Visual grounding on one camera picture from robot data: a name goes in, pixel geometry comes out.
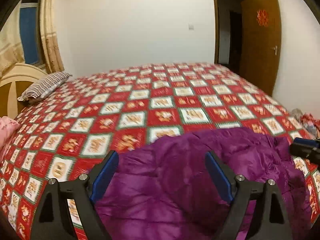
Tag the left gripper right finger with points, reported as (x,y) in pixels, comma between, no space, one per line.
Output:
(270,219)

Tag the purple hooded down jacket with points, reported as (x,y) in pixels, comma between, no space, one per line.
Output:
(164,191)

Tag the clothes pile on floor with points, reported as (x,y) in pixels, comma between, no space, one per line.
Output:
(311,124)

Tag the red patterned bed cover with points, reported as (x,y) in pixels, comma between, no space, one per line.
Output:
(66,133)

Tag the pink floral folded blanket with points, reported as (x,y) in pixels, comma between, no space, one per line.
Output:
(7,127)

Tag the striped grey pillow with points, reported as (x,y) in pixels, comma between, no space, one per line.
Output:
(44,87)

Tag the brown wooden door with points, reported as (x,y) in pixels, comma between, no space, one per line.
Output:
(258,63)

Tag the cream wooden headboard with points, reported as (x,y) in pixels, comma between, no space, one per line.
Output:
(13,84)

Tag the red door decoration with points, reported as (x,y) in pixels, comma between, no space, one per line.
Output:
(262,18)

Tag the beige right curtain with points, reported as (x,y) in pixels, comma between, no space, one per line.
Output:
(48,37)

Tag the beige curtain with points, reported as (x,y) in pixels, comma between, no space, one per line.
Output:
(48,37)
(11,44)

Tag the beige left curtain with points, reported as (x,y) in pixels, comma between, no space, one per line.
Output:
(11,44)

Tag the dark window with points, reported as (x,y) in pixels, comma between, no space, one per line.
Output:
(28,33)

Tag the silver door handle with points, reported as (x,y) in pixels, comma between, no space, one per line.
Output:
(275,49)

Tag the dark door frame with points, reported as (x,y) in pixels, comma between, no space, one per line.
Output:
(228,33)

